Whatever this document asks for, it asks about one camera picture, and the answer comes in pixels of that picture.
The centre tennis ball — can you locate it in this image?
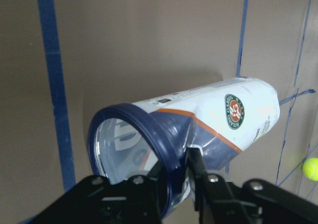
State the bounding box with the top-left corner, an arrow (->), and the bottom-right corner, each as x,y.
302,157 -> 318,181

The Wilson tennis ball can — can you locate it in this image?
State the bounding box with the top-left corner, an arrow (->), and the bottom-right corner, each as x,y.
87,77 -> 280,217

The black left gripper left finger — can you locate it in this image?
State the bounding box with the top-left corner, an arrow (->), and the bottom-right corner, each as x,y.
30,161 -> 163,224

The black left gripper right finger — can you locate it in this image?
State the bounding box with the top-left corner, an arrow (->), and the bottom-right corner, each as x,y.
187,148 -> 318,224

